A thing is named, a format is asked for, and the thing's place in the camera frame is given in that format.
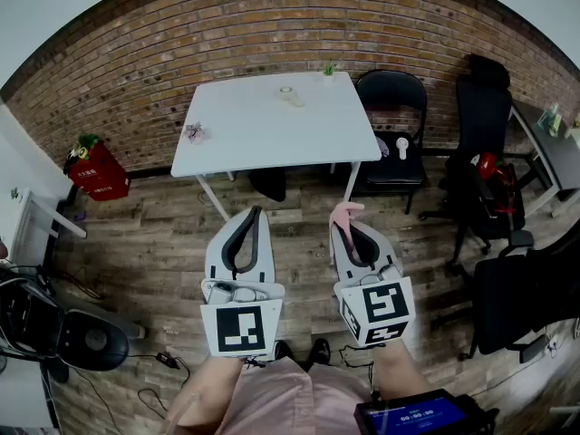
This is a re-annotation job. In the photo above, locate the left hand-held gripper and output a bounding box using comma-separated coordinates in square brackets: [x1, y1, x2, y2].
[199, 205, 286, 362]

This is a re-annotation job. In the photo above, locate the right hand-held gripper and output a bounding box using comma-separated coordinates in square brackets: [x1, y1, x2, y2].
[329, 224, 417, 348]

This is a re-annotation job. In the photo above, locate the pink cloth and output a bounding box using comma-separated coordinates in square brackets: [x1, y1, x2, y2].
[328, 201, 366, 262]

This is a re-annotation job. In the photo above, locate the person's left forearm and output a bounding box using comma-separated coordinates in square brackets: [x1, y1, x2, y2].
[165, 355, 246, 435]

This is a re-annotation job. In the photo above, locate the person's right forearm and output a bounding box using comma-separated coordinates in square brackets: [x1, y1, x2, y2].
[373, 342, 431, 402]

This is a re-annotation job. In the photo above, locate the white table leg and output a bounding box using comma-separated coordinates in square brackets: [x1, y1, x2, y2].
[195, 173, 231, 224]
[343, 160, 363, 203]

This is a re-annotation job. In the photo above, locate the black bag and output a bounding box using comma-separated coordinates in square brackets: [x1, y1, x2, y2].
[247, 168, 287, 203]

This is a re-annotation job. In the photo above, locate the black folding chair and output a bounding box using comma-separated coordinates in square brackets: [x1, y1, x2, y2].
[355, 69, 430, 216]

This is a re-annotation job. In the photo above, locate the person's right black shoe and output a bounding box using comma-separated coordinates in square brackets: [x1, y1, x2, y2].
[310, 337, 332, 365]

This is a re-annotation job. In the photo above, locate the black power adapter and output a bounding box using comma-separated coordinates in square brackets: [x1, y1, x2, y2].
[156, 351, 182, 371]

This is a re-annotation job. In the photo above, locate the pink potted plant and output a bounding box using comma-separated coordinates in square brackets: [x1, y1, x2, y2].
[183, 122, 212, 145]

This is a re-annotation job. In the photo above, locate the black swivel chair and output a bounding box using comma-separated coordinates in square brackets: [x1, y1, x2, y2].
[459, 228, 580, 364]

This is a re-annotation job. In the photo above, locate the person's pink clothing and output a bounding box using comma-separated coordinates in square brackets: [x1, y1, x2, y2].
[162, 358, 377, 435]

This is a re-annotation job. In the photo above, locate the red white toy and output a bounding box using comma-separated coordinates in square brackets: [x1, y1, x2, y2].
[470, 151, 517, 215]

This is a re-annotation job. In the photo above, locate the black tablet blue screen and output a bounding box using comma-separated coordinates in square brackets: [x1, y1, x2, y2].
[353, 388, 488, 435]

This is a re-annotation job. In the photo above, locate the red box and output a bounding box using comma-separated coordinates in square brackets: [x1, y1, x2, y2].
[66, 141, 131, 202]

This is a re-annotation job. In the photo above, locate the black office chair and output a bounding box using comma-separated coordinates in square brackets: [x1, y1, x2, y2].
[419, 54, 529, 265]

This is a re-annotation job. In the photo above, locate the green yellow plant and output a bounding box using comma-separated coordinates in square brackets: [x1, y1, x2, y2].
[63, 132, 100, 162]

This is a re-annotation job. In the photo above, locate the green bottle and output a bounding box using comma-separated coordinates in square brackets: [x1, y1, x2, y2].
[536, 101, 563, 138]

